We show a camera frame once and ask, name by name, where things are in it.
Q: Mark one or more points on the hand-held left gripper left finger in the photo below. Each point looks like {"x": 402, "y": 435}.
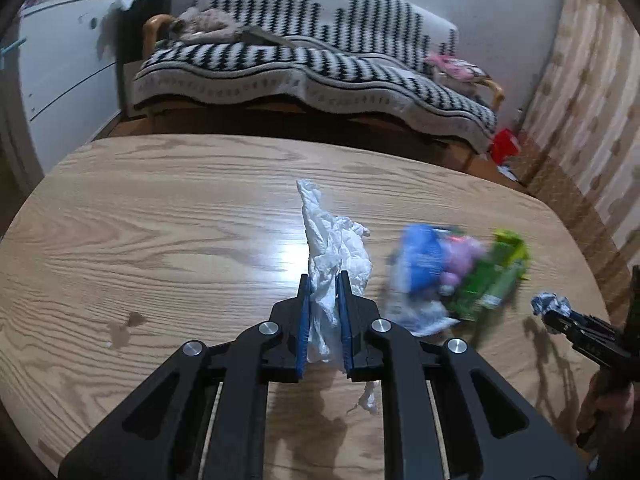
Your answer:
{"x": 302, "y": 325}

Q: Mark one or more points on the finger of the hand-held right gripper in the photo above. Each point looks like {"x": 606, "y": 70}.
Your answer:
{"x": 592, "y": 324}
{"x": 585, "y": 342}

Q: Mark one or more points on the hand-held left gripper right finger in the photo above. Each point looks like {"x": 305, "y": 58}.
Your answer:
{"x": 345, "y": 325}

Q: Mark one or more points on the blue white plastic bag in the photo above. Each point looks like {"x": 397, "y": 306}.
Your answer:
{"x": 420, "y": 260}

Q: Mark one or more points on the green white torn carton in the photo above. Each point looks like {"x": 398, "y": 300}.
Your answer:
{"x": 485, "y": 280}

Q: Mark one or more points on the pink purple wrapper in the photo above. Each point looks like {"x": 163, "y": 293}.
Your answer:
{"x": 462, "y": 255}

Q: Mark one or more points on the person's right hand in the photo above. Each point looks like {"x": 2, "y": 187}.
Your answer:
{"x": 612, "y": 405}

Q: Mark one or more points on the red bag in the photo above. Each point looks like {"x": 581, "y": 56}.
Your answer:
{"x": 506, "y": 146}

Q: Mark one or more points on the beige patterned curtain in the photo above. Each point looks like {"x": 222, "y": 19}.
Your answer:
{"x": 585, "y": 110}

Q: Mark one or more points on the black white striped sofa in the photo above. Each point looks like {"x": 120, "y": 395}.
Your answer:
{"x": 300, "y": 65}

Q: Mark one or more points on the pink printed cushion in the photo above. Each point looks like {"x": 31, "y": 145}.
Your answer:
{"x": 455, "y": 66}

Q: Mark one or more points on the grey book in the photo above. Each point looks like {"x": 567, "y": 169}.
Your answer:
{"x": 265, "y": 36}

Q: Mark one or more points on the beige plush toy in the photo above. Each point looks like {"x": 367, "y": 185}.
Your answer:
{"x": 205, "y": 25}

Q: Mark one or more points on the black cabinet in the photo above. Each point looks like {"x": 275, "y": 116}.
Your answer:
{"x": 137, "y": 35}

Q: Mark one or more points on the white dresser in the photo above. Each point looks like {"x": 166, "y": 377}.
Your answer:
{"x": 65, "y": 70}

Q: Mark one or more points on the wooden frame sofa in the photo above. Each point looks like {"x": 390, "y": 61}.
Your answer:
{"x": 157, "y": 30}

